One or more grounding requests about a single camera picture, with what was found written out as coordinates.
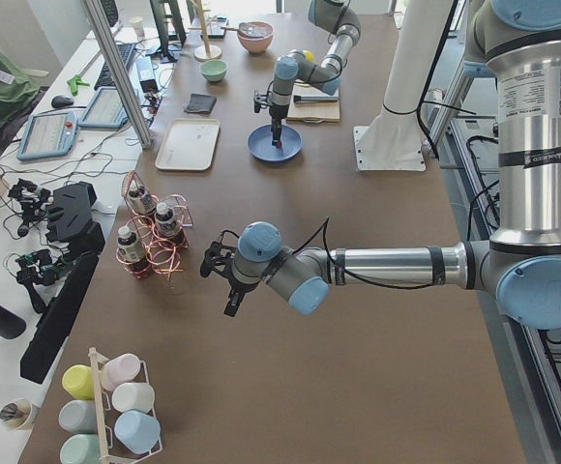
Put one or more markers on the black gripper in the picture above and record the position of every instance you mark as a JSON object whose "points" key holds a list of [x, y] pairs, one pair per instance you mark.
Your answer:
{"points": [[277, 113], [238, 285]]}

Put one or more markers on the blue plate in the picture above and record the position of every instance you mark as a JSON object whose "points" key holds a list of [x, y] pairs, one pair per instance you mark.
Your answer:
{"points": [[261, 146]]}

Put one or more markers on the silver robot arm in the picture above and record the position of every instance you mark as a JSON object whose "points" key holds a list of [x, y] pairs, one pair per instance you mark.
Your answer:
{"points": [[340, 21], [519, 43]]}

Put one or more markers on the steel muddler black tip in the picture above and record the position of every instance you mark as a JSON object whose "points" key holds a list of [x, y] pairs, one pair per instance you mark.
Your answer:
{"points": [[308, 99]]}

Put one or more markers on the wooden cutting board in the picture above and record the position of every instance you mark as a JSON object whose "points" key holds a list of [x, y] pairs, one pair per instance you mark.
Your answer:
{"points": [[314, 112]]}

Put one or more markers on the grey folded cloth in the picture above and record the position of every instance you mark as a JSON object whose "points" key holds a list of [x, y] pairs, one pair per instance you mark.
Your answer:
{"points": [[200, 104]]}

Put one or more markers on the mint green bowl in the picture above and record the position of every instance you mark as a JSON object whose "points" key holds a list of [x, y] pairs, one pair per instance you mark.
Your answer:
{"points": [[213, 70]]}

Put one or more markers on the cream rabbit tray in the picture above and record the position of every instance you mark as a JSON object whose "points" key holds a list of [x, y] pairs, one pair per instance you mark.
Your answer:
{"points": [[188, 145]]}

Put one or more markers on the pink bowl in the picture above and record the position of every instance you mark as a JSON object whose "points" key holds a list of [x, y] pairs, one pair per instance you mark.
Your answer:
{"points": [[257, 45]]}

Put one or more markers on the clear plastic ice cubes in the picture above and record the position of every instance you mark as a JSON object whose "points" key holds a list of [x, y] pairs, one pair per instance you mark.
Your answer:
{"points": [[254, 31]]}

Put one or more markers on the wooden glass drying tree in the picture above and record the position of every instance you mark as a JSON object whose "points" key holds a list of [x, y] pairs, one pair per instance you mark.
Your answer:
{"points": [[199, 12]]}

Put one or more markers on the steel ice scoop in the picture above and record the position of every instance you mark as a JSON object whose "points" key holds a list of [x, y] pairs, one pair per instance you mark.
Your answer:
{"points": [[238, 29]]}

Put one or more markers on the round wooden stand base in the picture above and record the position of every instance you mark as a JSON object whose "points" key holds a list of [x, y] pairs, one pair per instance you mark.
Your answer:
{"points": [[206, 53]]}

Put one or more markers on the tea bottle lower left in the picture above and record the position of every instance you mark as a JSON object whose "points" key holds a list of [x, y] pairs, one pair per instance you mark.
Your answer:
{"points": [[132, 253]]}

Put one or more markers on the pink cup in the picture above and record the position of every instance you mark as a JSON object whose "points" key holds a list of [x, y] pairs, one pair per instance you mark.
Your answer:
{"points": [[119, 370]]}

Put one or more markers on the tea bottle lower right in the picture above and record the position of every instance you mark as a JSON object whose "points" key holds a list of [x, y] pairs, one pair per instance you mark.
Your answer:
{"points": [[141, 200]]}

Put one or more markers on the white cup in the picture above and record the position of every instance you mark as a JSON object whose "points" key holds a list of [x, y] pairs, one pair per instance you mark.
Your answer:
{"points": [[134, 396]]}

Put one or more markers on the white cup rack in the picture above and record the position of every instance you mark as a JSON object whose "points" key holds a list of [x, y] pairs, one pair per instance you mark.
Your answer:
{"points": [[111, 449]]}

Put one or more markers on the blue cup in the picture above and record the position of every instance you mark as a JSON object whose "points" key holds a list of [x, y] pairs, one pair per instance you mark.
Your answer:
{"points": [[139, 432]]}

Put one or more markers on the blue teach pendant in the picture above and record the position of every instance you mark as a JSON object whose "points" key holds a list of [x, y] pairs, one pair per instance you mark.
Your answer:
{"points": [[104, 112], [48, 135]]}

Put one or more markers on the yellow cup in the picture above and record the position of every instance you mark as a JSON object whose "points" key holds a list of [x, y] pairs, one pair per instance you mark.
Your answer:
{"points": [[77, 381]]}

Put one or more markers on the grey cup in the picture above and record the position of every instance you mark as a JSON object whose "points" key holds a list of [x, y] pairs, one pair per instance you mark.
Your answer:
{"points": [[78, 417]]}

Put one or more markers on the mint green cup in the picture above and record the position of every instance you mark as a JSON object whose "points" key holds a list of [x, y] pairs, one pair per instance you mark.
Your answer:
{"points": [[81, 449]]}

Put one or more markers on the copper wire bottle rack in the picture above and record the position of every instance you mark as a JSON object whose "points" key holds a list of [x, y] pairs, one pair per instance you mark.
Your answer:
{"points": [[163, 255]]}

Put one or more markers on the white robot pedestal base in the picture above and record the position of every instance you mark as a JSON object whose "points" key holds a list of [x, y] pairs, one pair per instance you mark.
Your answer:
{"points": [[393, 140]]}

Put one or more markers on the aluminium frame post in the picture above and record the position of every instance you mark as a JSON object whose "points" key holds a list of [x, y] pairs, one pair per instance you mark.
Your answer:
{"points": [[99, 25]]}

